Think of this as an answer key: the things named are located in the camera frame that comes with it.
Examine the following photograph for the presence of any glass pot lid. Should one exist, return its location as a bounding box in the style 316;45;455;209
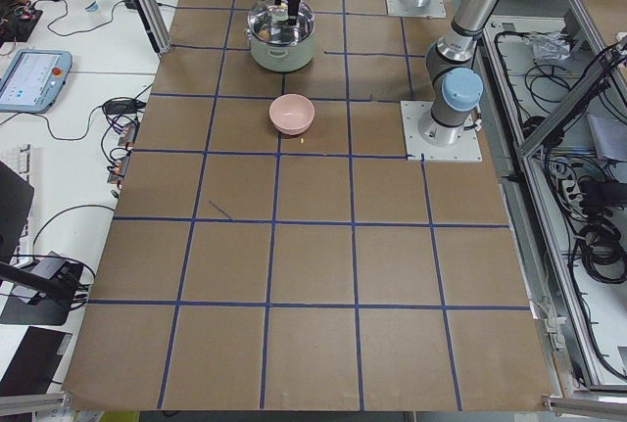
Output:
247;0;314;46

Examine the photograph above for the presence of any white electric cooking pot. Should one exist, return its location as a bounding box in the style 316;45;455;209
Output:
246;0;315;72

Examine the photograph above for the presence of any pink bowl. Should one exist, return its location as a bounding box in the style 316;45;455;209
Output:
268;94;315;136

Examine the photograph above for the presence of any paper cup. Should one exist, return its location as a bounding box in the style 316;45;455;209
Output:
79;0;99;13

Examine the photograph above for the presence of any black power adapter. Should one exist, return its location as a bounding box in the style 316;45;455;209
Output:
103;98;146;116

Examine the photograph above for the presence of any crumpled white paper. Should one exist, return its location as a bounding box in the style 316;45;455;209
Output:
526;31;571;61

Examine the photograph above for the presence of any teach pendant tablet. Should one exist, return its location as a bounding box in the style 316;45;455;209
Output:
1;49;72;114

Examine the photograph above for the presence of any white keyboard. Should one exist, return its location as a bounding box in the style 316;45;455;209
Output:
1;144;32;183

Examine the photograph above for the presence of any black cable bundle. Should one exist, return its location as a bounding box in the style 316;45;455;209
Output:
567;219;627;286

